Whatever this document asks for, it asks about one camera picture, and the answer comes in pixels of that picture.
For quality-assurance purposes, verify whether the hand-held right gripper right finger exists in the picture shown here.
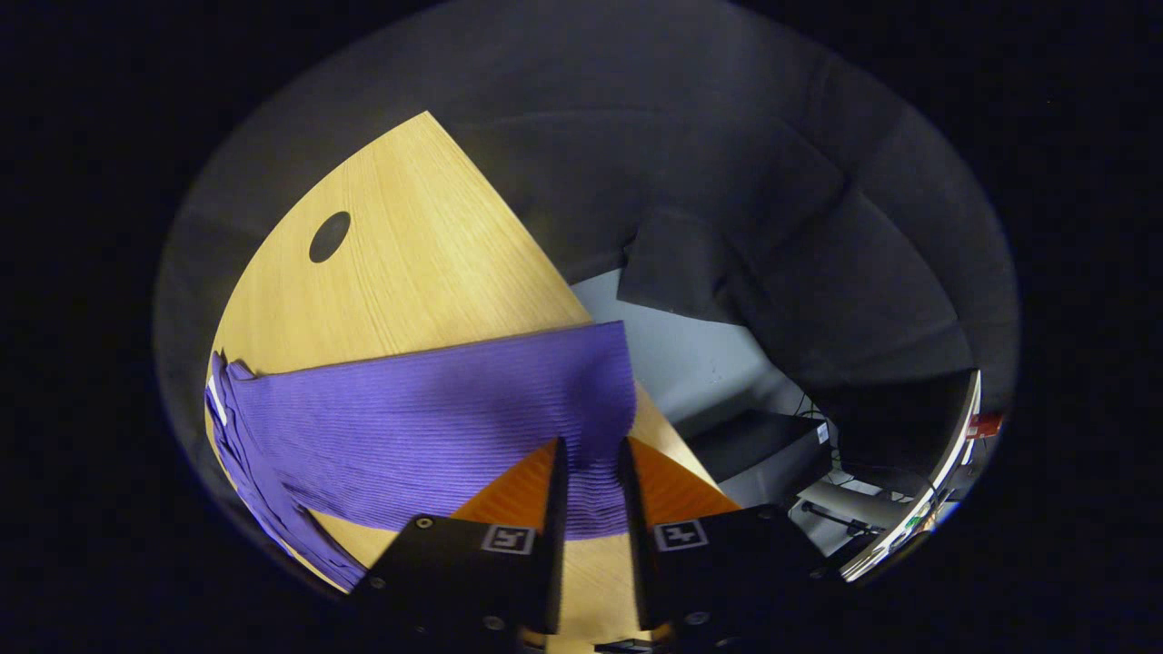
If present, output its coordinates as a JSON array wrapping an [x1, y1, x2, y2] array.
[[618, 436, 841, 650]]

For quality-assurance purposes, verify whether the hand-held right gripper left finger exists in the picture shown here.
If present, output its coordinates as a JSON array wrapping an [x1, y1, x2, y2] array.
[[350, 438, 570, 654]]

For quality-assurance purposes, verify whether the purple shirt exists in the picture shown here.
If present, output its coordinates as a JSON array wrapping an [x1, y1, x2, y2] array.
[[204, 320, 637, 591]]

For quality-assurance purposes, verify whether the black computer case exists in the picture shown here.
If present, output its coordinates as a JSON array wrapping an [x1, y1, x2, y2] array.
[[686, 409, 830, 510]]

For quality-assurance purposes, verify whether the grey tube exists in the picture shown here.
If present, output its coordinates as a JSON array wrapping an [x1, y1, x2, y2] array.
[[798, 480, 902, 539]]

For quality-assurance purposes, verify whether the white panel edge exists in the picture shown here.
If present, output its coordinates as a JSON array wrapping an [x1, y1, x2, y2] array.
[[840, 372, 984, 582]]

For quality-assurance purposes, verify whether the black backdrop cloth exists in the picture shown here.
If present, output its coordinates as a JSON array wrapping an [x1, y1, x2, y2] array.
[[153, 0, 1020, 600]]

